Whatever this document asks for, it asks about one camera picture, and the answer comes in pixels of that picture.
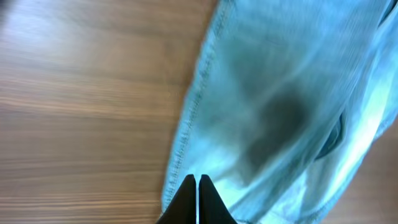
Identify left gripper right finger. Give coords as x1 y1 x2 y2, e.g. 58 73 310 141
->
198 175 237 224

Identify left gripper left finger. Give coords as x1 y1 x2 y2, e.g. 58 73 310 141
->
156 174 196 224

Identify light blue denim shorts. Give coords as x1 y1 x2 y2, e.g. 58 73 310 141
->
162 0 397 223

